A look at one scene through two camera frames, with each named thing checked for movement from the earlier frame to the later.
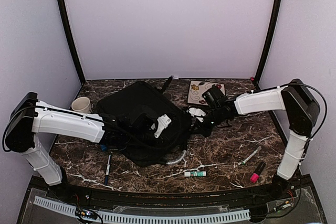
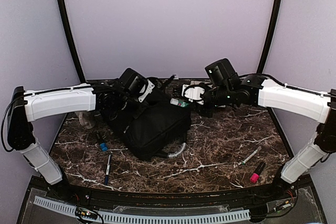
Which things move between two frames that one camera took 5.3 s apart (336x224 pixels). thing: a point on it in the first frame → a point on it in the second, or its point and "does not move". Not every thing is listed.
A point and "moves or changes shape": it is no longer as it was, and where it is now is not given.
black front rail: x=261 y=193 does not move
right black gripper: x=202 y=129 → x=208 y=113
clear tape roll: x=178 y=158 → x=175 y=153
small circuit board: x=86 y=213 does not move
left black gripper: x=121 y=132 → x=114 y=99
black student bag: x=146 y=123 moves or changes shape
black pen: x=107 y=170 does not move
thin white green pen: x=258 y=149 does not move
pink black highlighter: x=254 y=177 does not move
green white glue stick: x=198 y=173 → x=179 y=103
